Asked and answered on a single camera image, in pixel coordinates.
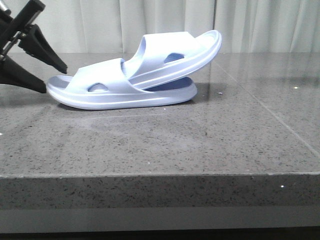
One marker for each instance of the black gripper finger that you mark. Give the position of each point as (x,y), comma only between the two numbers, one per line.
(35,44)
(12,73)

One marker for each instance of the black gripper body with rod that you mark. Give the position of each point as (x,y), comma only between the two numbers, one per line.
(13,29)

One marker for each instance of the light blue slipper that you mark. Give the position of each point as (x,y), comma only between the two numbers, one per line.
(165,57)
(103,86)

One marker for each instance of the beige curtain left panel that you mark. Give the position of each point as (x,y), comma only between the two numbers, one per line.
(117,26)

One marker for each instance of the beige curtain panel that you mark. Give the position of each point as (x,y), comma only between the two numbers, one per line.
(117,26)
(268,26)

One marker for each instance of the beige curtain right panel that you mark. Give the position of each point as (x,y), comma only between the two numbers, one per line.
(268,26)

